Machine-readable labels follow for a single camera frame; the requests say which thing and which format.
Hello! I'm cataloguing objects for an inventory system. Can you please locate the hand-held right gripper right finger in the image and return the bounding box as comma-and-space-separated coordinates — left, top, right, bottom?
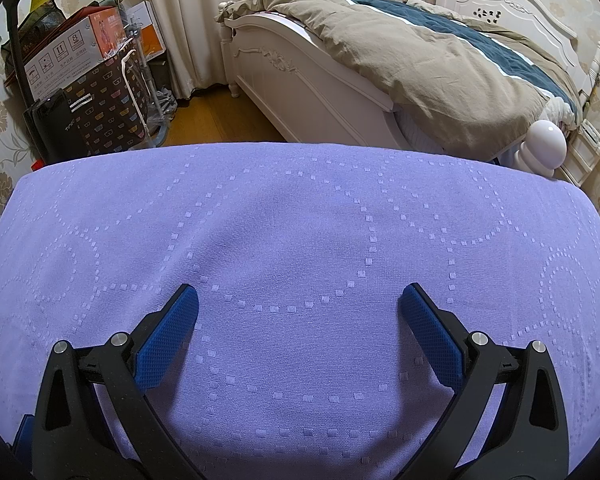
394, 282, 570, 480

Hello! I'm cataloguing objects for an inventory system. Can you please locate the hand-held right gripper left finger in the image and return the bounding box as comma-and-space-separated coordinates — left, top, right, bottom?
30, 283, 203, 480

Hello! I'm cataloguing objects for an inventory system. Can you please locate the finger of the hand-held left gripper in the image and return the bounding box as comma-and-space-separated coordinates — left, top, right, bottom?
10, 414, 37, 456

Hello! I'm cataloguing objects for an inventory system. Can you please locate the white ball finial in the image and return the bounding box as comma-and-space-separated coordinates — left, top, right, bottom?
516, 121, 567, 179

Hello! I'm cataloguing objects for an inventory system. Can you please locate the grey metal stand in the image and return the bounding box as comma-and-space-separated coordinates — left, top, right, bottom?
115, 0, 181, 146

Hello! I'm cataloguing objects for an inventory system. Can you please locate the brown patterned bag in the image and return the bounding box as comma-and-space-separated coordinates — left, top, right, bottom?
62, 42, 151, 153

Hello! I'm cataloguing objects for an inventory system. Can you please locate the black bag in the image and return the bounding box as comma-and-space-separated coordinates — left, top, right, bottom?
25, 89, 86, 161

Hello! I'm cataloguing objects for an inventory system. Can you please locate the white plastic drawer unit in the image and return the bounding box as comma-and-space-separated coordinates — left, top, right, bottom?
562, 120, 600, 186

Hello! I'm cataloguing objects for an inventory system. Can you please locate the beige teal duvet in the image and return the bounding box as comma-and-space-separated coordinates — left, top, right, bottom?
215, 0, 583, 168

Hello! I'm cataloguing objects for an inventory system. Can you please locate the white orange cardboard box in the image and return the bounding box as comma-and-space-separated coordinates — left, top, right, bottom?
127, 1, 166, 58
24, 7, 126, 101

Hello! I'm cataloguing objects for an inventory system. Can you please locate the bed with beige duvet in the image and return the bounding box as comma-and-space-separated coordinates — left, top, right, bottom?
215, 0, 600, 181

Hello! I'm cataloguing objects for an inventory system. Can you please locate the black hand trolley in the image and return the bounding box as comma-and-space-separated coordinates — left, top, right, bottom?
2, 0, 48, 161

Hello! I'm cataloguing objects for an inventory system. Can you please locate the cream curtain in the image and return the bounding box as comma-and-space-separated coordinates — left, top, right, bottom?
127, 0, 281, 101

